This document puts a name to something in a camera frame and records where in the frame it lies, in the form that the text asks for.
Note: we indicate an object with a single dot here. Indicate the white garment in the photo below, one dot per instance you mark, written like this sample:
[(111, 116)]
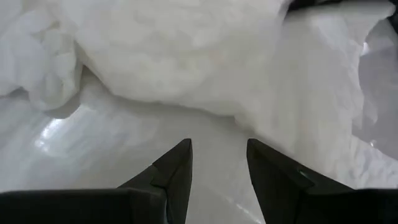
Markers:
[(202, 56)]

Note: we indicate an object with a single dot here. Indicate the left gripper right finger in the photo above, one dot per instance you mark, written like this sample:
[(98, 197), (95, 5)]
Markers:
[(295, 199)]

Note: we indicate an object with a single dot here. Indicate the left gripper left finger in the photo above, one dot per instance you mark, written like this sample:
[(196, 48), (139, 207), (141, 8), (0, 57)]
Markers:
[(140, 205)]

